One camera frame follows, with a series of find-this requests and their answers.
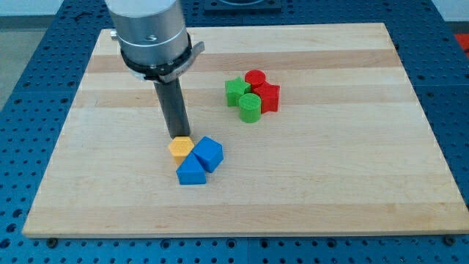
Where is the black wrist flange clamp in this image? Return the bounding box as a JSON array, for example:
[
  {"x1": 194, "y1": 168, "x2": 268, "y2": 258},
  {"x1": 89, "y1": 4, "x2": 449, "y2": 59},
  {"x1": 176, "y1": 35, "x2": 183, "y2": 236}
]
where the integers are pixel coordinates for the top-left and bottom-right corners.
[{"x1": 111, "y1": 29, "x2": 205, "y2": 84}]

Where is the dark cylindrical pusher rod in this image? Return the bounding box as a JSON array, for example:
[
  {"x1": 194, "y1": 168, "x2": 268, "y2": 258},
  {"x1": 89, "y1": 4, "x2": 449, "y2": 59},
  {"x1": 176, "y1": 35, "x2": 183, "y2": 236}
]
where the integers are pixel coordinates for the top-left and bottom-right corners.
[{"x1": 154, "y1": 79, "x2": 191, "y2": 139}]

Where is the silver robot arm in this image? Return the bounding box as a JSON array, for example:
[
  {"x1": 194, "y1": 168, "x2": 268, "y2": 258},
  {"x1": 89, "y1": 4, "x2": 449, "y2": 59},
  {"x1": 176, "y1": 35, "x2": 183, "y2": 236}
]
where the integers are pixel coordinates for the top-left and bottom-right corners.
[{"x1": 106, "y1": 0, "x2": 204, "y2": 138}]

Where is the yellow hexagon block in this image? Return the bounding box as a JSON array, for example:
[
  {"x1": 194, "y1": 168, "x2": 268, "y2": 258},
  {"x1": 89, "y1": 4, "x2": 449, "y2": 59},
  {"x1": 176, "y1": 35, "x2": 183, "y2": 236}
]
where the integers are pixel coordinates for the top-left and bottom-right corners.
[{"x1": 168, "y1": 136, "x2": 195, "y2": 166}]

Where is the green star block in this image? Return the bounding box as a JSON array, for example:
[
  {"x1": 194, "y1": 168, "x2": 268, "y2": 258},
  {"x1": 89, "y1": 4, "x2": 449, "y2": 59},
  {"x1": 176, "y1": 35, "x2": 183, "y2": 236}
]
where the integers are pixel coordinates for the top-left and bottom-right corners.
[{"x1": 225, "y1": 77, "x2": 251, "y2": 107}]

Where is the blue cube block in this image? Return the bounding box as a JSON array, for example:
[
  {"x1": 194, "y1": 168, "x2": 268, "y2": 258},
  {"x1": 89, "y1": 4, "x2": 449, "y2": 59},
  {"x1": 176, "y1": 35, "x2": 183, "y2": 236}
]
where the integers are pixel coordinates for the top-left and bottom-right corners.
[{"x1": 192, "y1": 136, "x2": 224, "y2": 173}]

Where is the green cylinder block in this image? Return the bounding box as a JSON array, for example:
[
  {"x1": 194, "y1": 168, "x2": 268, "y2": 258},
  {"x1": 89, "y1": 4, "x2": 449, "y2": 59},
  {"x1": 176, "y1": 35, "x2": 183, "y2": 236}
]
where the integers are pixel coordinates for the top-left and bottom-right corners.
[{"x1": 239, "y1": 93, "x2": 262, "y2": 123}]

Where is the blue triangle block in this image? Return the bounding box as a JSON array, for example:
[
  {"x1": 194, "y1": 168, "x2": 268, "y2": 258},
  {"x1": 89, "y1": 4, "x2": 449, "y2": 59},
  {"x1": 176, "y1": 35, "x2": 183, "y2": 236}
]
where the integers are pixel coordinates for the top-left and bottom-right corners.
[{"x1": 176, "y1": 153, "x2": 207, "y2": 185}]

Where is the red cylinder block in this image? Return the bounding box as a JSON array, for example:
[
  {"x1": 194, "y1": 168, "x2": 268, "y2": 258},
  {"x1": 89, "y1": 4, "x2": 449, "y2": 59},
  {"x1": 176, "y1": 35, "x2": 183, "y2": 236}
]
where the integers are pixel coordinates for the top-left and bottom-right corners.
[{"x1": 244, "y1": 69, "x2": 266, "y2": 89}]

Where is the red star block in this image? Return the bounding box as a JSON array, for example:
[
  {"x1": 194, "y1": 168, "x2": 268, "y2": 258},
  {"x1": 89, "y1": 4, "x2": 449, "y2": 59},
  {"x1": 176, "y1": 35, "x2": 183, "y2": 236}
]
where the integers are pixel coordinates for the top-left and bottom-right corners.
[{"x1": 252, "y1": 82, "x2": 280, "y2": 114}]

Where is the wooden board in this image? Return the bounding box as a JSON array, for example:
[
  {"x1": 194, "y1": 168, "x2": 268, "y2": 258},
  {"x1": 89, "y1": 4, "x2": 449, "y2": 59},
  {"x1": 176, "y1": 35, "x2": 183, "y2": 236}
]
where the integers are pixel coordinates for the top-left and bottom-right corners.
[{"x1": 23, "y1": 23, "x2": 468, "y2": 238}]

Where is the black mount plate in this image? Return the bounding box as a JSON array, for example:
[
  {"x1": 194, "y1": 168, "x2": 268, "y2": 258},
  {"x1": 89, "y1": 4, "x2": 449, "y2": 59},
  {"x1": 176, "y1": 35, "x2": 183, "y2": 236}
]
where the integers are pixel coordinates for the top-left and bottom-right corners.
[{"x1": 202, "y1": 0, "x2": 282, "y2": 12}]

